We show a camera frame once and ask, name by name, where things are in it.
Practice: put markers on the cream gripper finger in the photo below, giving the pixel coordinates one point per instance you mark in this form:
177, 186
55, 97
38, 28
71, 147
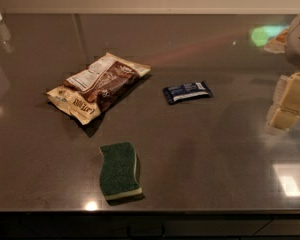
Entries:
279, 121
287, 93

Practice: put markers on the green scrub sponge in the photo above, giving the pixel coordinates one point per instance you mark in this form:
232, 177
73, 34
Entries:
118, 172

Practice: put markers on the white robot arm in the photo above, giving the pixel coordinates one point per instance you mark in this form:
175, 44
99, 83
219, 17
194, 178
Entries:
288, 43

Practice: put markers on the blue rxbar blueberry wrapper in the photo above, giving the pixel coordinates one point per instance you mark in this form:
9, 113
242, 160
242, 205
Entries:
179, 93

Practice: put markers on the brown and cream snack bag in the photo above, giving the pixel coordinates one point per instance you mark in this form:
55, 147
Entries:
89, 93

